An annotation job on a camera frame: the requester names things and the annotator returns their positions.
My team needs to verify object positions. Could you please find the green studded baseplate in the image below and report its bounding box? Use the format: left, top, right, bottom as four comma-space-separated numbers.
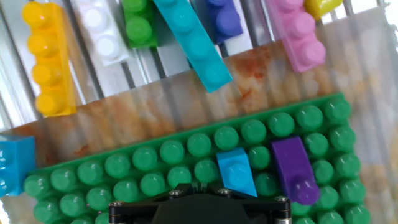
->
23, 92, 373, 224

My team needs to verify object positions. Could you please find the indigo short block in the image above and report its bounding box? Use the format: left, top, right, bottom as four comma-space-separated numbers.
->
198, 0, 244, 45

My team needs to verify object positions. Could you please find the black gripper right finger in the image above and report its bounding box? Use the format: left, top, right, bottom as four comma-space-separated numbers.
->
208, 182, 292, 224

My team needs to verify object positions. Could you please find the small green block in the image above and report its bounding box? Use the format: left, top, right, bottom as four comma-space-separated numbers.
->
120, 0, 158, 49

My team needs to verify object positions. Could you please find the light blue square block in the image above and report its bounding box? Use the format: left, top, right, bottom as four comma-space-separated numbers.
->
0, 134, 37, 198

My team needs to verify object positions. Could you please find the teal long block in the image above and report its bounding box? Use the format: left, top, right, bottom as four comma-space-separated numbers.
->
152, 0, 234, 94

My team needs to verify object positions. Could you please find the light blue long block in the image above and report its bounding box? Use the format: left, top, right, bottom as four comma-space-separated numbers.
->
216, 147, 259, 198

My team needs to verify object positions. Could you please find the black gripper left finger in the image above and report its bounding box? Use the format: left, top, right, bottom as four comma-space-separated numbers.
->
108, 182, 194, 224

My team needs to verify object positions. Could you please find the purple single-stud block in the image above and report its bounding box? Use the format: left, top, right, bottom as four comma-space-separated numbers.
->
270, 136, 321, 206

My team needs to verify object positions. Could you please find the small yellow block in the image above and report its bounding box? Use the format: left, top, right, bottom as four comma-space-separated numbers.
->
303, 0, 344, 21

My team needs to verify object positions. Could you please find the orange-yellow long block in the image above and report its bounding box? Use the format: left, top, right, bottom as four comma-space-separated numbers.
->
21, 1, 78, 118

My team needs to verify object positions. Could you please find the white long block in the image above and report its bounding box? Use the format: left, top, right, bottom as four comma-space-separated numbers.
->
70, 0, 130, 67

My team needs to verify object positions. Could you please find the pink long block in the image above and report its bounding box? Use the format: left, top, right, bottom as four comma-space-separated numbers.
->
266, 0, 327, 73

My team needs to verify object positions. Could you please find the marble pattern table mat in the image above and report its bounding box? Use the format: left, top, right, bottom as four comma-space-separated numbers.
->
0, 6, 398, 224

